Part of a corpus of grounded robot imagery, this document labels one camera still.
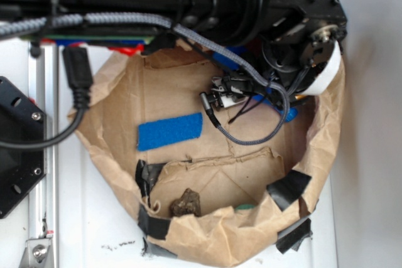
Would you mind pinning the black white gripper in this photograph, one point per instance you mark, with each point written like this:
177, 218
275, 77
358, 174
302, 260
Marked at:
283, 75

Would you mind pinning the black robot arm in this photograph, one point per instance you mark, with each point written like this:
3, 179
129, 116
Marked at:
125, 22

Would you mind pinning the brown paper bag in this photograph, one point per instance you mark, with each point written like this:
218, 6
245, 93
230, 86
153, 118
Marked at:
282, 178

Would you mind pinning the green ball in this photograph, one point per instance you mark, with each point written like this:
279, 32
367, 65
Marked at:
244, 207

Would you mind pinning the blue sponge strip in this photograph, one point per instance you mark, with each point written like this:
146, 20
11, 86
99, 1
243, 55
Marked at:
165, 132

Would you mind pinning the brown rock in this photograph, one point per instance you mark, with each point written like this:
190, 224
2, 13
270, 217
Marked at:
188, 203

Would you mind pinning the black octagonal mount plate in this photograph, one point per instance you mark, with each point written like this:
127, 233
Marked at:
21, 171

